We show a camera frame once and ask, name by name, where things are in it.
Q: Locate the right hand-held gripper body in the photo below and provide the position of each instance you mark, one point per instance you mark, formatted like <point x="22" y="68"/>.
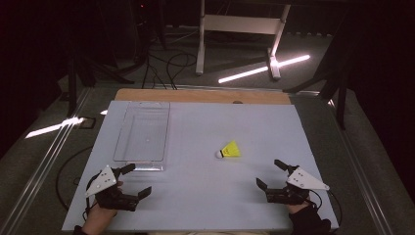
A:
<point x="303" y="181"/>

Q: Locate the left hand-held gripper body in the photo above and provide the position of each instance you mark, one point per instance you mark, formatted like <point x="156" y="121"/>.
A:
<point x="103" y="181"/>

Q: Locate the clear plastic container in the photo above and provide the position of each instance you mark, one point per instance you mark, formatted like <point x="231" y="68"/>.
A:
<point x="143" y="135"/>

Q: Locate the yellow shuttlecock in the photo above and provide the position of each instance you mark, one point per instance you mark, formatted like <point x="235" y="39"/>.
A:
<point x="231" y="150"/>

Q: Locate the person's right hand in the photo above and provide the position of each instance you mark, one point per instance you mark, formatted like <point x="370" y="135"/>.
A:
<point x="297" y="209"/>

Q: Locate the person's left hand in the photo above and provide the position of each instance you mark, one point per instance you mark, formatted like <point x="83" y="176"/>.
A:
<point x="99" y="217"/>

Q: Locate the floor socket plate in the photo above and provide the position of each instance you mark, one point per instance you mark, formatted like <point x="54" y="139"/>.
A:
<point x="87" y="122"/>

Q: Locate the black metal stand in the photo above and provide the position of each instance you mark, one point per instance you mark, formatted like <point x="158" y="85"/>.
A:
<point x="329" y="84"/>
<point x="81" y="71"/>

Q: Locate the wooden board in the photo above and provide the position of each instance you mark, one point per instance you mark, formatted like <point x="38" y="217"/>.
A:
<point x="202" y="96"/>

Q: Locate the metal floor rail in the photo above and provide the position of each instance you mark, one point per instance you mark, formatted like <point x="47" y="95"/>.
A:
<point x="42" y="166"/>
<point x="359" y="169"/>

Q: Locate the white table frame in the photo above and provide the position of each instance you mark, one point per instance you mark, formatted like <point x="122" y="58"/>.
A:
<point x="239" y="24"/>

